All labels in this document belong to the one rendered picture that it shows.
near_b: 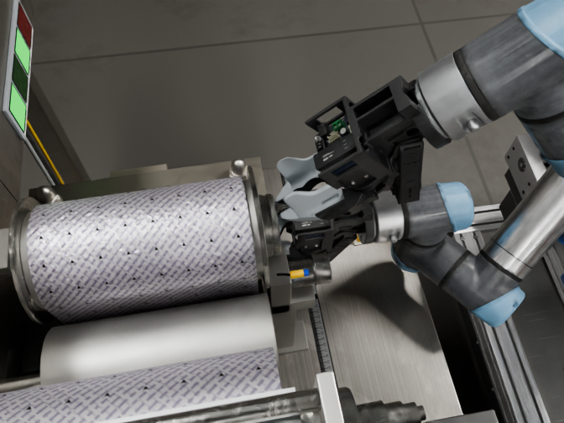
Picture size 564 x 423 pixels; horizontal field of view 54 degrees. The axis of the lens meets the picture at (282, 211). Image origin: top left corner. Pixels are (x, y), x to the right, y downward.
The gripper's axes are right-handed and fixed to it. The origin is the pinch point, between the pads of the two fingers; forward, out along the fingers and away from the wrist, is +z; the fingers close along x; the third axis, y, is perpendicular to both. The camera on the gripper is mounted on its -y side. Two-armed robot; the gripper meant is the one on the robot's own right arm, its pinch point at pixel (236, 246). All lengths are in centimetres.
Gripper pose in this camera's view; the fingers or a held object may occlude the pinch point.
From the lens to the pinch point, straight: 83.7
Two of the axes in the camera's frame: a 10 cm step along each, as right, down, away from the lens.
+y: 0.0, -5.0, -8.7
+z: -9.9, 1.5, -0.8
